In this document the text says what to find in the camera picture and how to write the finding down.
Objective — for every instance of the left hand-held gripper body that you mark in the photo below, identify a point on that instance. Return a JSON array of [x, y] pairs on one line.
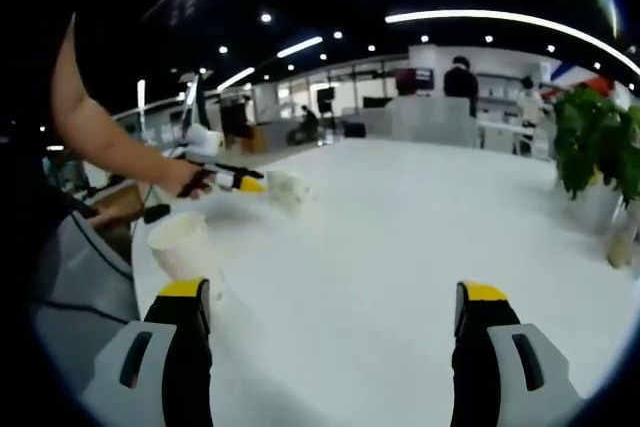
[[205, 139]]

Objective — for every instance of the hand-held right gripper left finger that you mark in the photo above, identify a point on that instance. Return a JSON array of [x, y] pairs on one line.
[[185, 372]]

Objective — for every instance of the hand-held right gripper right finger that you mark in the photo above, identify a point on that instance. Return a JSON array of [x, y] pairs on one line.
[[477, 372]]

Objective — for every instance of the white paper cup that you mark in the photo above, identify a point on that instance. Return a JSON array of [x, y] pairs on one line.
[[182, 252]]

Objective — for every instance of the person's left hand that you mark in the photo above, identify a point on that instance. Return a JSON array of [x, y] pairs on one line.
[[195, 184]]

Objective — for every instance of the black tripod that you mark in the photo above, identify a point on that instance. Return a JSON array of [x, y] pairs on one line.
[[202, 102]]

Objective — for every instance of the brown wooden furniture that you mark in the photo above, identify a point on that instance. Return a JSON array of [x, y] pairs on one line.
[[117, 202]]

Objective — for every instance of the black screen on stand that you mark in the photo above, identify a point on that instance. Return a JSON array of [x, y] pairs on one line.
[[326, 97]]

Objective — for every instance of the white table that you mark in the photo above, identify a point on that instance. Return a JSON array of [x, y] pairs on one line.
[[375, 257]]

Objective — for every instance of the grey mesh chair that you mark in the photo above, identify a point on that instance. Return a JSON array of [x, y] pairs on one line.
[[432, 122]]

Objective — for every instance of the potted green plant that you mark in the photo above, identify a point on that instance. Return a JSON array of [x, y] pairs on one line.
[[595, 147]]

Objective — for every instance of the long ceiling strip light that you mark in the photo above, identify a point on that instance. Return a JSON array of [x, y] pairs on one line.
[[500, 18]]

